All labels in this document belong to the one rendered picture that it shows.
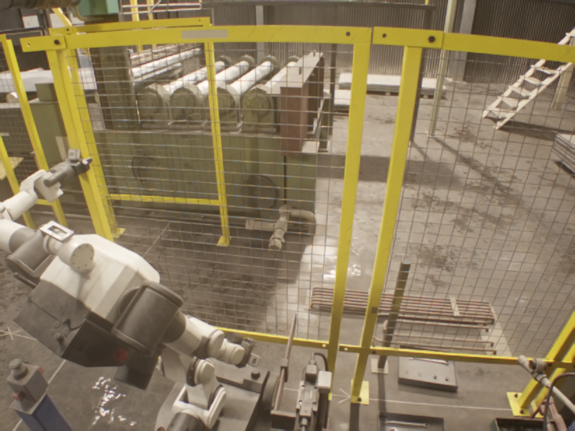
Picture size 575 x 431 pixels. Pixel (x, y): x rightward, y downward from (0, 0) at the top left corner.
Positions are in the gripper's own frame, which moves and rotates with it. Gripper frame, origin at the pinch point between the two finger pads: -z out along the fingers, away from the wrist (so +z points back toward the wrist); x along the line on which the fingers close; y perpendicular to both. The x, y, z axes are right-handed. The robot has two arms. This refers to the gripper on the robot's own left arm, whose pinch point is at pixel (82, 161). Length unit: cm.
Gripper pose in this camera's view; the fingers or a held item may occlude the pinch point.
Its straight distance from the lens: 173.6
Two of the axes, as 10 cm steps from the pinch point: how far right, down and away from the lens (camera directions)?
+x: 9.9, 0.8, -1.4
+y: 0.0, -8.5, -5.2
